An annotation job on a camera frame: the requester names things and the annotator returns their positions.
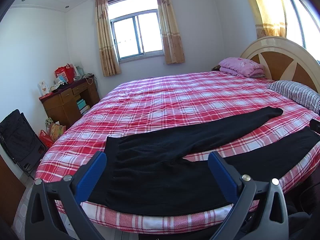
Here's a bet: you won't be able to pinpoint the cream wooden headboard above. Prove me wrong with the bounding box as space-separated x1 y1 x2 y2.
241 36 320 92

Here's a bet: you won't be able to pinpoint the side window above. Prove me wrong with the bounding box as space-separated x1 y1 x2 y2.
284 0 319 62

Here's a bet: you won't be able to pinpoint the black pants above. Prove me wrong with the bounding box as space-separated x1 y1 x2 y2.
88 106 320 217

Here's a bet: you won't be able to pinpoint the right beige curtain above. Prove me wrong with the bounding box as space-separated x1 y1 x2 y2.
157 0 185 64

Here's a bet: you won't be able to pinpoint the red bag on floor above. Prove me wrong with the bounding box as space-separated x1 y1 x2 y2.
39 130 54 148

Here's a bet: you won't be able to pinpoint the white box on desk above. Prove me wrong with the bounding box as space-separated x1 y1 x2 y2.
38 80 50 96

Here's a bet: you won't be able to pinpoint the window with metal frame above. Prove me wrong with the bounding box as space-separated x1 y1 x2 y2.
108 0 164 62

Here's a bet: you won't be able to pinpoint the left beige curtain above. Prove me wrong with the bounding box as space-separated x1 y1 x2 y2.
95 0 121 77

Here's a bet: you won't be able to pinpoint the striped pillow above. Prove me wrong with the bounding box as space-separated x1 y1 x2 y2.
267 80 320 115

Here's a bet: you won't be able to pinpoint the red plaid bed sheet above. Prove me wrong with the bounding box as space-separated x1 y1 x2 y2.
35 71 319 235

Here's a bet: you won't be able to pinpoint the yellow side curtain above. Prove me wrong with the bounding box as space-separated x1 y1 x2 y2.
248 0 287 38

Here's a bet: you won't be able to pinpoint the red gift bag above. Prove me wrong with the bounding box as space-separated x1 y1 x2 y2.
54 64 75 84

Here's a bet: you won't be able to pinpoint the beige curtain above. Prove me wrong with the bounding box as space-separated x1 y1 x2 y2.
95 0 121 77
157 0 185 64

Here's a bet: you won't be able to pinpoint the folded pink blanket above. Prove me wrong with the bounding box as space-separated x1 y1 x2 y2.
219 57 265 78

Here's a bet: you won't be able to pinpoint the patterned gift bag on floor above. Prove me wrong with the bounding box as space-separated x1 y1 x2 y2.
49 123 66 142

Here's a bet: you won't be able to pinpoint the black folding chair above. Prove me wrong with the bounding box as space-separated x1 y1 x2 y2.
1 109 48 177

